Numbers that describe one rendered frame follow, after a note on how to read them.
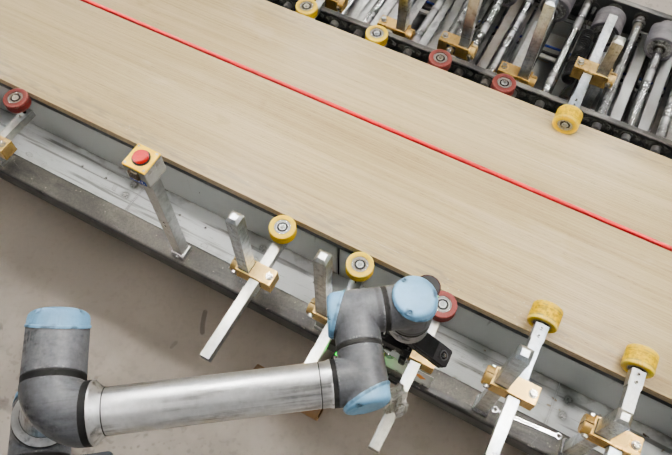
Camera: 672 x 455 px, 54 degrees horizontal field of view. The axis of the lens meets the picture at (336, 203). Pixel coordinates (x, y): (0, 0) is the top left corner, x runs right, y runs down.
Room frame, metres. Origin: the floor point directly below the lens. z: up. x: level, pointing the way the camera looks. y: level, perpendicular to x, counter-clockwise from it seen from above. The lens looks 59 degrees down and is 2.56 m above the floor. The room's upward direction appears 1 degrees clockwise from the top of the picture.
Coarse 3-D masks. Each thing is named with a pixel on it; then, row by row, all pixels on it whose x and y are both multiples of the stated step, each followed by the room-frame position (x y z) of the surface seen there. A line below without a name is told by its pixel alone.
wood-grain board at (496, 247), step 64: (0, 0) 1.80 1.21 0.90; (64, 0) 1.81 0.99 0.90; (128, 0) 1.81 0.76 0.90; (192, 0) 1.82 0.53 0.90; (256, 0) 1.82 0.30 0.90; (0, 64) 1.50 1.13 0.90; (64, 64) 1.50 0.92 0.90; (128, 64) 1.51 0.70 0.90; (192, 64) 1.51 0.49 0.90; (256, 64) 1.52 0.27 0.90; (320, 64) 1.52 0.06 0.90; (384, 64) 1.52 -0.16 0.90; (128, 128) 1.24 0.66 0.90; (192, 128) 1.24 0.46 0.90; (256, 128) 1.25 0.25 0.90; (320, 128) 1.25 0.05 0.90; (448, 128) 1.26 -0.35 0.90; (512, 128) 1.26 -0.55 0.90; (256, 192) 1.01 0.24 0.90; (320, 192) 1.02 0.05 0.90; (384, 192) 1.02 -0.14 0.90; (448, 192) 1.02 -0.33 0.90; (512, 192) 1.03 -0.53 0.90; (576, 192) 1.03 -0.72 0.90; (640, 192) 1.03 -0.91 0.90; (384, 256) 0.81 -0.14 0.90; (448, 256) 0.81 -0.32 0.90; (512, 256) 0.81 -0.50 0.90; (576, 256) 0.82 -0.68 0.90; (640, 256) 0.82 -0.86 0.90; (512, 320) 0.62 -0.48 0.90; (576, 320) 0.63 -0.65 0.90; (640, 320) 0.63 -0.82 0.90
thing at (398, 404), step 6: (396, 384) 0.46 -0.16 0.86; (402, 384) 0.46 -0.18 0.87; (390, 390) 0.44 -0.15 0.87; (396, 390) 0.44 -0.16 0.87; (402, 390) 0.44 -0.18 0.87; (396, 396) 0.43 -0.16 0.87; (402, 396) 0.42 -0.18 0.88; (390, 402) 0.41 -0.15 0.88; (396, 402) 0.41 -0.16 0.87; (402, 402) 0.41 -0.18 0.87; (384, 408) 0.40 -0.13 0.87; (390, 408) 0.40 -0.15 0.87; (396, 408) 0.40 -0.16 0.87; (402, 408) 0.40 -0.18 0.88; (396, 414) 0.38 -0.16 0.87; (402, 414) 0.38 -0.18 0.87
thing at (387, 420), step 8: (432, 320) 0.64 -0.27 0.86; (432, 328) 0.61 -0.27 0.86; (408, 368) 0.50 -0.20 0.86; (416, 368) 0.50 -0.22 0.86; (408, 376) 0.48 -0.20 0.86; (408, 384) 0.46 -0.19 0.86; (384, 416) 0.38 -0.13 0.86; (392, 416) 0.38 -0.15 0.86; (384, 424) 0.36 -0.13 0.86; (392, 424) 0.36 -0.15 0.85; (376, 432) 0.34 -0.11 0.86; (384, 432) 0.34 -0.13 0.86; (376, 440) 0.32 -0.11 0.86; (384, 440) 0.32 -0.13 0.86; (368, 448) 0.31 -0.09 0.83; (376, 448) 0.30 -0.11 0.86
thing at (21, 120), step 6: (18, 114) 1.34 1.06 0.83; (24, 114) 1.35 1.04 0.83; (30, 114) 1.35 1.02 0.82; (12, 120) 1.32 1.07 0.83; (18, 120) 1.32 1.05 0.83; (24, 120) 1.33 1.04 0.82; (30, 120) 1.34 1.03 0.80; (6, 126) 1.29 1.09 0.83; (12, 126) 1.29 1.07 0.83; (18, 126) 1.30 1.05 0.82; (24, 126) 1.32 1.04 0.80; (0, 132) 1.27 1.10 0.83; (6, 132) 1.27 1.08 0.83; (12, 132) 1.28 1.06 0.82; (18, 132) 1.29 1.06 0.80; (12, 138) 1.27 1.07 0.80
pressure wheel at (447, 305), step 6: (444, 294) 0.69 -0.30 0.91; (450, 294) 0.69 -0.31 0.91; (438, 300) 0.68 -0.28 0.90; (444, 300) 0.68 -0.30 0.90; (450, 300) 0.68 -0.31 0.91; (438, 306) 0.66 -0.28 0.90; (444, 306) 0.66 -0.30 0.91; (450, 306) 0.66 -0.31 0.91; (456, 306) 0.66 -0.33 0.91; (438, 312) 0.64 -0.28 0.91; (444, 312) 0.64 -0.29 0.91; (450, 312) 0.64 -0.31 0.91; (438, 318) 0.63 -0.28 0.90; (444, 318) 0.63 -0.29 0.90; (450, 318) 0.63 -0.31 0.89
